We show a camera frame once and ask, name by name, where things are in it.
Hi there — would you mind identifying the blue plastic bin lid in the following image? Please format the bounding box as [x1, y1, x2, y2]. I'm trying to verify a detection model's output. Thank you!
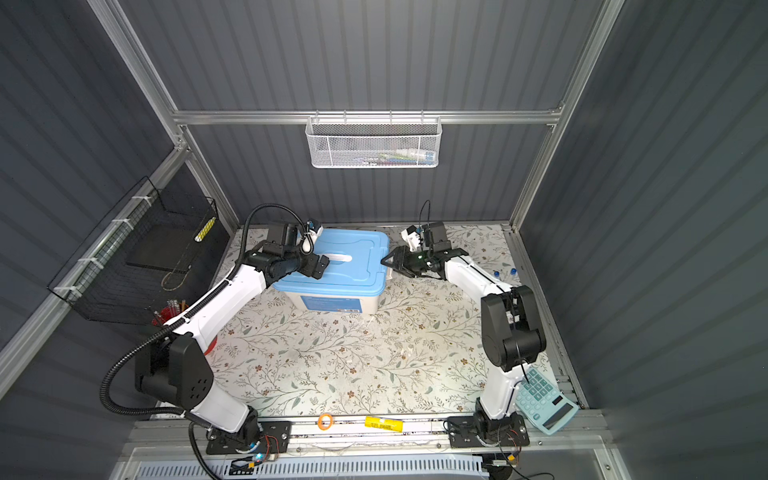
[272, 229, 390, 297]

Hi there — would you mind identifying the white plastic storage bin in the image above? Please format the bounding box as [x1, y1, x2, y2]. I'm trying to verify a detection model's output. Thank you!
[285, 292, 382, 314]

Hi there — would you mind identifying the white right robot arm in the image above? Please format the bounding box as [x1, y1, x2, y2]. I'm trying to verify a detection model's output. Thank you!
[381, 222, 547, 450]

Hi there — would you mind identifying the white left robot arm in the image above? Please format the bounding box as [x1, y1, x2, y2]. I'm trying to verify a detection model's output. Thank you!
[99, 212, 330, 450]

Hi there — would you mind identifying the red pencil cup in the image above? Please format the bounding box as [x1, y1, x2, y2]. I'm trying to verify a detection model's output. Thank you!
[151, 299, 189, 327]

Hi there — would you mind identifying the orange rubber band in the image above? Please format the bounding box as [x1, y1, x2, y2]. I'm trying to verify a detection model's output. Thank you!
[317, 413, 334, 431]

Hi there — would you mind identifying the yellow label tag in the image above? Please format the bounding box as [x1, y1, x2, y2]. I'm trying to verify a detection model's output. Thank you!
[364, 416, 404, 433]

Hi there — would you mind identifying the teal calculator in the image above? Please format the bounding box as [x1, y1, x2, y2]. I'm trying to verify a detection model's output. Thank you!
[516, 367, 579, 435]

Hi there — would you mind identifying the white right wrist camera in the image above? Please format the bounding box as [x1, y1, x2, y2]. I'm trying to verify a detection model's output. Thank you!
[401, 225, 425, 253]

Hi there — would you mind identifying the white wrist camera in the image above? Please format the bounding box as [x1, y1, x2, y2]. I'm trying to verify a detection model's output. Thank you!
[297, 219, 324, 255]
[401, 225, 425, 253]

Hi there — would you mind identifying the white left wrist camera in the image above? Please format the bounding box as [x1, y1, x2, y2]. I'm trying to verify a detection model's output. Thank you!
[297, 219, 324, 255]

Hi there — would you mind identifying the white wire wall basket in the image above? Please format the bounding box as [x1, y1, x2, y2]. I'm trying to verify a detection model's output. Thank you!
[305, 119, 443, 169]

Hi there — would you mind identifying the black wire wall basket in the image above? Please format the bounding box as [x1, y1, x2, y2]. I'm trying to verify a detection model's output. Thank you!
[48, 182, 229, 325]

